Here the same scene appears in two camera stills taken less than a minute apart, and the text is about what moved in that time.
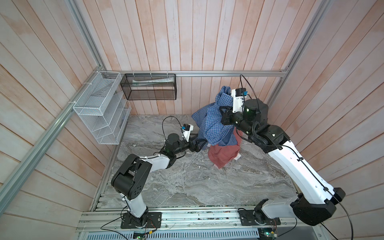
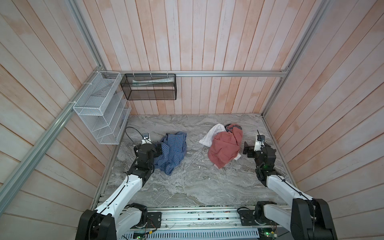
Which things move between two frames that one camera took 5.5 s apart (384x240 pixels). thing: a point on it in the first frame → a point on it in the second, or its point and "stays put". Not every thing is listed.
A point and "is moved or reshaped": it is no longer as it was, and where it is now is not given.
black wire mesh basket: x=149 y=86 stays put
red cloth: x=221 y=155 stays put
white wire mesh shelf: x=103 y=108 stays put
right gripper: x=228 y=114 → x=251 y=150
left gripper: x=196 y=148 → x=157 y=150
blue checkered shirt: x=207 y=122 is moved or reshaped
